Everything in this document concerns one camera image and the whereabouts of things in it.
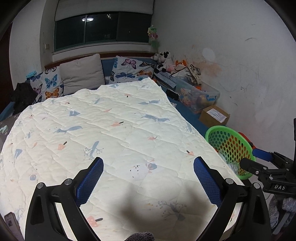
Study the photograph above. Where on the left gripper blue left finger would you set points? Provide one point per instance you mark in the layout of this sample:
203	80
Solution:
86	181

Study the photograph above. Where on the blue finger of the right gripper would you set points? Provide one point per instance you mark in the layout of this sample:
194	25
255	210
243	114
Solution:
252	167
261	154

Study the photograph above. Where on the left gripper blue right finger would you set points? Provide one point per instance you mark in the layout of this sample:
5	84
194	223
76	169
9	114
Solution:
203	173

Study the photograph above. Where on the grey gloved right hand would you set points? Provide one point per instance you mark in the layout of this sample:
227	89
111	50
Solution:
281	204

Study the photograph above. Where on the red stool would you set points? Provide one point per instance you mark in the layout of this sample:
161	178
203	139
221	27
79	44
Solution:
248	140

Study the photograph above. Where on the green plastic mesh basket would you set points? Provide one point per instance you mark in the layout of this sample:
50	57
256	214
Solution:
232	147

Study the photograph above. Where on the white quilted blanket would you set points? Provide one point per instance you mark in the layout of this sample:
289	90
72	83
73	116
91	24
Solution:
148	149

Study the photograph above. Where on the cardboard box with label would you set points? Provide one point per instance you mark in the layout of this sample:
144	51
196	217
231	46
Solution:
214	116

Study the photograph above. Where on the clear plastic storage bin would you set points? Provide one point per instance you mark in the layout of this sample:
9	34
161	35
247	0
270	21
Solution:
196	99

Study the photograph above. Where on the butterfly pillow left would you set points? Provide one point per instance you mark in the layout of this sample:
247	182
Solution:
48	84

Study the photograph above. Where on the butterfly pillow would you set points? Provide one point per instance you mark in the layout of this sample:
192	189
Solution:
128	70
48	84

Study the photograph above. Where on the black clothing pile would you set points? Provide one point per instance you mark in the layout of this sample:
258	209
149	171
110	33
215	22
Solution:
23	96

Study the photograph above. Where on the grey pillow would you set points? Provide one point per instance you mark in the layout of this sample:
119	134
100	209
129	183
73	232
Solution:
82	73

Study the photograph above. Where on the orange fox plush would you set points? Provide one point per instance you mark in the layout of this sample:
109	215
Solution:
179	65

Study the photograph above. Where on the butterfly pillow right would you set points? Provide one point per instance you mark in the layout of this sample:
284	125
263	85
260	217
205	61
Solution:
128	70

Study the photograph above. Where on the cow plush toy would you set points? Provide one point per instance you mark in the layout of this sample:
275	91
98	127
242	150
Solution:
164	61

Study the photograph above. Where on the dark window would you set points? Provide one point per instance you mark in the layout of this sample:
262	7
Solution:
104	27

